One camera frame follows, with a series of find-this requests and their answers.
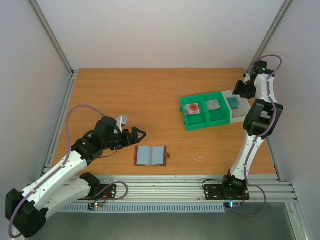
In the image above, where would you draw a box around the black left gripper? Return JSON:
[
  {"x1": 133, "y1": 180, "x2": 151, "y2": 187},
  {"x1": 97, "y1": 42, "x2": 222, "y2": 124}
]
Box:
[{"x1": 103, "y1": 127, "x2": 147, "y2": 150}]

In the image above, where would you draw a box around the brown leather card holder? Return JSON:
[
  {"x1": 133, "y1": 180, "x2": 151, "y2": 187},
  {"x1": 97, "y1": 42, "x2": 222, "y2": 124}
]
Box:
[{"x1": 134, "y1": 146, "x2": 171, "y2": 167}]

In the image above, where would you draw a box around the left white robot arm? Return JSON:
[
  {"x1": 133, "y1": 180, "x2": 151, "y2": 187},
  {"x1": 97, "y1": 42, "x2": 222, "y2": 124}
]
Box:
[{"x1": 4, "y1": 116, "x2": 147, "y2": 239}]

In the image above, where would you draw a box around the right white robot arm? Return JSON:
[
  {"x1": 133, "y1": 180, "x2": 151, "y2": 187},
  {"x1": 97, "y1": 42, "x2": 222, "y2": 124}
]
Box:
[{"x1": 220, "y1": 60, "x2": 283, "y2": 200}]

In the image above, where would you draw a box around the teal card stack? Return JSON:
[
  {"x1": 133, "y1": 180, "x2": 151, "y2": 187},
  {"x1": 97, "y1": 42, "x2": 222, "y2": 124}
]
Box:
[{"x1": 226, "y1": 96, "x2": 240, "y2": 110}]

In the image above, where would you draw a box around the white bin with teal cards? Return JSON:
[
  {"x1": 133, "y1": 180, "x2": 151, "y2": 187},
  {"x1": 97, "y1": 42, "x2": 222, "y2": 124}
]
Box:
[{"x1": 221, "y1": 90, "x2": 251, "y2": 124}]

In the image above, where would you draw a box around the green bin with VIP cards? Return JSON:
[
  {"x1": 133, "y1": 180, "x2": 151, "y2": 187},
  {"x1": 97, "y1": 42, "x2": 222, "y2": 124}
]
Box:
[{"x1": 201, "y1": 92, "x2": 231, "y2": 128}]

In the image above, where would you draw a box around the white VIP card stack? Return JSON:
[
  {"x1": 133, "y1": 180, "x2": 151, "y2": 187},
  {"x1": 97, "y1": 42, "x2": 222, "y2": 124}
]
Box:
[{"x1": 206, "y1": 99, "x2": 221, "y2": 111}]

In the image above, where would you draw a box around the red circle card stack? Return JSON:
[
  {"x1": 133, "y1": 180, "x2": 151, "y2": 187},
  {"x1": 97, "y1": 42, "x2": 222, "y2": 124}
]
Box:
[{"x1": 183, "y1": 103, "x2": 201, "y2": 116}]

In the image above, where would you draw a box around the green bin with red cards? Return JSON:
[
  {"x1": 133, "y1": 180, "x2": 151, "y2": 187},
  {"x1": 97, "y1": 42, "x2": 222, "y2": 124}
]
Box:
[{"x1": 180, "y1": 95, "x2": 207, "y2": 131}]

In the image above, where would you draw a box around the left controller board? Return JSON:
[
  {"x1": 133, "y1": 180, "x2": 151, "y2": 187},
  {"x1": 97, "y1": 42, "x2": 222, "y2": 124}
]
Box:
[{"x1": 87, "y1": 202, "x2": 104, "y2": 211}]

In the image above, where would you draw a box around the controller board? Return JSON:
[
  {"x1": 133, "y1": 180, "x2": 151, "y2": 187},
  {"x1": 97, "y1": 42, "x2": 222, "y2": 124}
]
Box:
[
  {"x1": 87, "y1": 202, "x2": 104, "y2": 211},
  {"x1": 224, "y1": 201, "x2": 243, "y2": 209}
]

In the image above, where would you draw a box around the right controller board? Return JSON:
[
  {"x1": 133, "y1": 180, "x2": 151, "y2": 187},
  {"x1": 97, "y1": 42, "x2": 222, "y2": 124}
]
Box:
[{"x1": 224, "y1": 201, "x2": 243, "y2": 209}]

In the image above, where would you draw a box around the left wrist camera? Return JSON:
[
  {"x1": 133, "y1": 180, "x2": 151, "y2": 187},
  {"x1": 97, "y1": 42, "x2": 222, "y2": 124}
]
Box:
[{"x1": 114, "y1": 115, "x2": 128, "y2": 133}]

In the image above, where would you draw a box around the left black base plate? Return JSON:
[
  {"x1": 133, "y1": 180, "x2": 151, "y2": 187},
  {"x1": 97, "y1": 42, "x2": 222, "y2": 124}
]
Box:
[{"x1": 80, "y1": 184, "x2": 117, "y2": 201}]

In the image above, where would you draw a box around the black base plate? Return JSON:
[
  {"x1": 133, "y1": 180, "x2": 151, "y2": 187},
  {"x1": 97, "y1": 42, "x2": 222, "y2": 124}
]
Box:
[
  {"x1": 203, "y1": 184, "x2": 250, "y2": 201},
  {"x1": 80, "y1": 184, "x2": 117, "y2": 201}
]

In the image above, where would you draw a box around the grey slotted cable duct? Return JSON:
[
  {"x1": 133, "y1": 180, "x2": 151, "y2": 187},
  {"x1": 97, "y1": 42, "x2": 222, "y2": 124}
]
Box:
[{"x1": 59, "y1": 203, "x2": 225, "y2": 214}]

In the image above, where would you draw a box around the left aluminium frame post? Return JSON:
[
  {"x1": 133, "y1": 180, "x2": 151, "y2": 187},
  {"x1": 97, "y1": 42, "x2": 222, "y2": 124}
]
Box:
[{"x1": 27, "y1": 0, "x2": 76, "y2": 77}]

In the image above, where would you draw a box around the aluminium frame post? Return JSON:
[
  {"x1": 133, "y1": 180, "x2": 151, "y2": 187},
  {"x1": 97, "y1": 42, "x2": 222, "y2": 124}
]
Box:
[
  {"x1": 245, "y1": 0, "x2": 294, "y2": 73},
  {"x1": 27, "y1": 0, "x2": 76, "y2": 77}
]

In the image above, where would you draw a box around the right aluminium frame post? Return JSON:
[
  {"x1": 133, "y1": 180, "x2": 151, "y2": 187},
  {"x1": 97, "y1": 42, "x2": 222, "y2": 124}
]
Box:
[{"x1": 245, "y1": 0, "x2": 294, "y2": 73}]

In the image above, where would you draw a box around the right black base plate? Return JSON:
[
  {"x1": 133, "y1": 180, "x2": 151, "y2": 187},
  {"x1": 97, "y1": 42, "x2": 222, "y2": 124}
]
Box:
[{"x1": 203, "y1": 184, "x2": 250, "y2": 201}]

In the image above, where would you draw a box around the aluminium front rail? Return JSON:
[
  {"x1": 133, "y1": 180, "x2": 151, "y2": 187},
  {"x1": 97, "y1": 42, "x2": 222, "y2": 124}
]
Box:
[{"x1": 22, "y1": 174, "x2": 298, "y2": 203}]

